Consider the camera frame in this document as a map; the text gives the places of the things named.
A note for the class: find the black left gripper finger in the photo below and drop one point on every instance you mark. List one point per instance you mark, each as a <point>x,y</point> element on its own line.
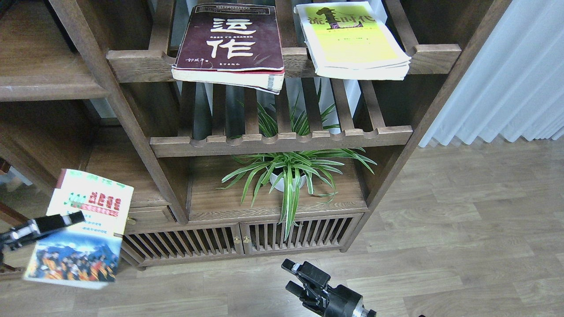
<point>38,228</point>

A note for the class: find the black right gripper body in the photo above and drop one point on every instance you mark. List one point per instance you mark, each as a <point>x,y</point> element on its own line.
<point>341,301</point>

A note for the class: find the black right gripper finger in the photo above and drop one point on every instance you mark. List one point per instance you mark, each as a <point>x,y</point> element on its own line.
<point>313,298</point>
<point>311,276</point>

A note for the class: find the white book with colourful picture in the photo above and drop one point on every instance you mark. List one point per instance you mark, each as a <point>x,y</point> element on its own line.
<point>85,254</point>

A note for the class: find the green spider plant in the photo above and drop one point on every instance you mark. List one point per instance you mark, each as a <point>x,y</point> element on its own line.
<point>320,164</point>

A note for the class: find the dark wooden bookshelf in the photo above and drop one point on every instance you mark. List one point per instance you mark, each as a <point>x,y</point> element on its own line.
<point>86,84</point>

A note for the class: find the yellow green book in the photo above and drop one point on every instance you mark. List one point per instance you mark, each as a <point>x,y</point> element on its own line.
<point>350,41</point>

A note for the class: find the dark maroon book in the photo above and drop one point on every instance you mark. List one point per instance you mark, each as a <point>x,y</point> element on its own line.
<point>232,44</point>

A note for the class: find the white pleated curtain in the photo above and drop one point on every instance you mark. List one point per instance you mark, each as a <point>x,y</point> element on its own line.
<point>514,88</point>

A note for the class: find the dark wooden side frame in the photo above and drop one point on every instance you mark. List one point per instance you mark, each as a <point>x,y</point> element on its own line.
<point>12,217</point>

